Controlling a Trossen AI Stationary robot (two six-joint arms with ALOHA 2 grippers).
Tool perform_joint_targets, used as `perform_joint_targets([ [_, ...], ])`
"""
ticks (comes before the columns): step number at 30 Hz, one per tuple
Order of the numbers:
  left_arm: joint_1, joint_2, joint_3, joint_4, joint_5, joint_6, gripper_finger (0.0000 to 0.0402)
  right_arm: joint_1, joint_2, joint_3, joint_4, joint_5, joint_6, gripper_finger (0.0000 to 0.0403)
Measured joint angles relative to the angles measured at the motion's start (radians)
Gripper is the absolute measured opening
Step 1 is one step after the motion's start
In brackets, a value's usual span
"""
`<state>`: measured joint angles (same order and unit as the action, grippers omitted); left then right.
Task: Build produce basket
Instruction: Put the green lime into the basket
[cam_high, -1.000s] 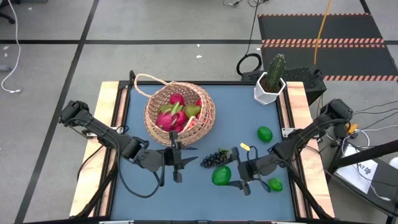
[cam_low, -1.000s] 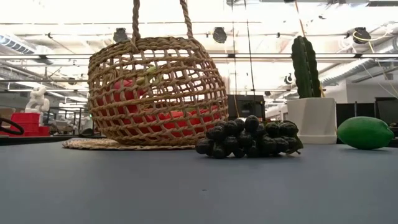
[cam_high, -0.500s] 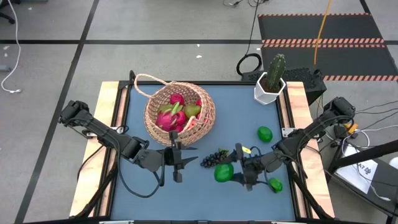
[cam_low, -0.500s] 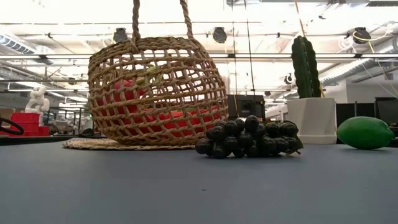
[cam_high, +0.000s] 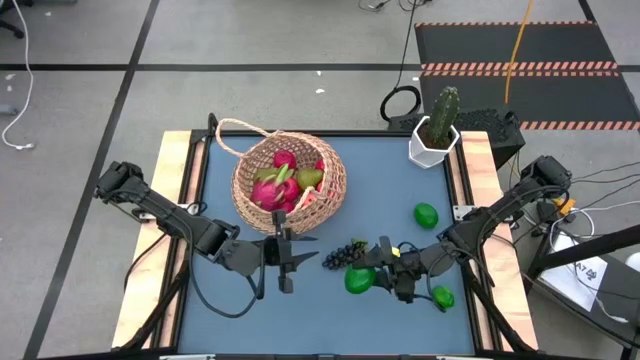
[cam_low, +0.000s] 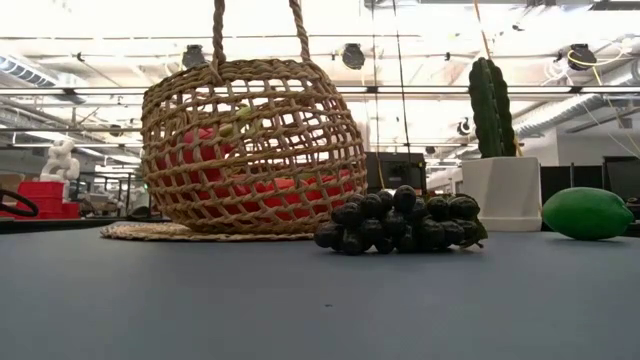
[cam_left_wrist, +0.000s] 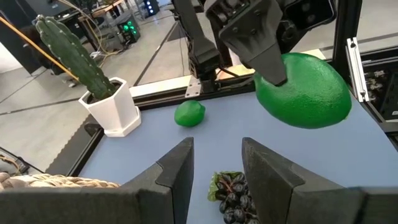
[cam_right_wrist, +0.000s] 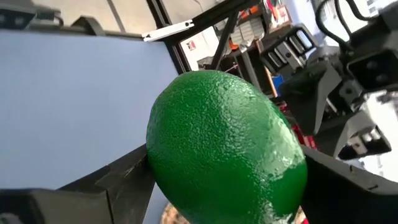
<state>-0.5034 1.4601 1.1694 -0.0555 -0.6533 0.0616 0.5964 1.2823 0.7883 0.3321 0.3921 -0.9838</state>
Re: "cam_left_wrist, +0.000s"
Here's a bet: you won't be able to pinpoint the dark purple grape bunch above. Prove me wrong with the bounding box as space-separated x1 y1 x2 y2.
207 170 261 224

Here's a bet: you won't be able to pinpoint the woven wicker basket with handles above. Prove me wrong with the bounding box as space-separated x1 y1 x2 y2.
0 171 121 191

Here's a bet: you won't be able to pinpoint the silver aluminium rail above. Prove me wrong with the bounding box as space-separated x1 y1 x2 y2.
345 37 371 103

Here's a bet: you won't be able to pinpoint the black floor mat striped edges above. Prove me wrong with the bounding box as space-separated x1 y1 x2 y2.
45 114 105 175

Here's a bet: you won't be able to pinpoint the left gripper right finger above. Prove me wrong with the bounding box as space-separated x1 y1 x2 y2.
241 137 398 224

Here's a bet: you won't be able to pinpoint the pale yellow floor cable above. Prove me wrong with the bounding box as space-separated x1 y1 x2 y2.
57 0 123 68

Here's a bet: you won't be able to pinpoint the black vertical frame post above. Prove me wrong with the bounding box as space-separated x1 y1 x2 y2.
331 0 364 82

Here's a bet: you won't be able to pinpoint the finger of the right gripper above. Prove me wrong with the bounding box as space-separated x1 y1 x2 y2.
218 0 289 87

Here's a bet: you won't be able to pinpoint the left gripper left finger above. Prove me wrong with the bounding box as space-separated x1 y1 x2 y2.
0 136 195 224

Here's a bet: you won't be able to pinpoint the black table corner bracket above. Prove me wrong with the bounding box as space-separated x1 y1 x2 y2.
83 123 104 138

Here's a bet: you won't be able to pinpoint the silver metal bracket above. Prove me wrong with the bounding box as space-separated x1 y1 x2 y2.
185 76 203 99

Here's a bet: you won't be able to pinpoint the black computer green lights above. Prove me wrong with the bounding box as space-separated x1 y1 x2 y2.
116 14 141 44

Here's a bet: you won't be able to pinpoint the person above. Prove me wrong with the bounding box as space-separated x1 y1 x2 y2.
19 25 78 88

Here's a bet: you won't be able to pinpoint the yellow hanging power cable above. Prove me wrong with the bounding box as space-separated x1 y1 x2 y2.
0 16 81 83

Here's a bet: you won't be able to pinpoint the large green lime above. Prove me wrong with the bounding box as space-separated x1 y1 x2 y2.
253 52 353 130

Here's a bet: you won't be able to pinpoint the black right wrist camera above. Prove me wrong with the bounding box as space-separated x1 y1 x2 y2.
284 0 337 31

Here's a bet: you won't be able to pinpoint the wooden table side board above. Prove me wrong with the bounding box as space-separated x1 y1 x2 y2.
129 48 326 99

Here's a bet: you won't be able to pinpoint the green cactus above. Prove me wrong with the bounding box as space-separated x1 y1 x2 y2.
34 14 118 101

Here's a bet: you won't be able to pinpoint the wooden desk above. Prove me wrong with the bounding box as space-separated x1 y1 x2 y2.
77 0 126 23

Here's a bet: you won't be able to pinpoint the black device blue lights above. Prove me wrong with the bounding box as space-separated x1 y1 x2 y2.
142 0 161 17

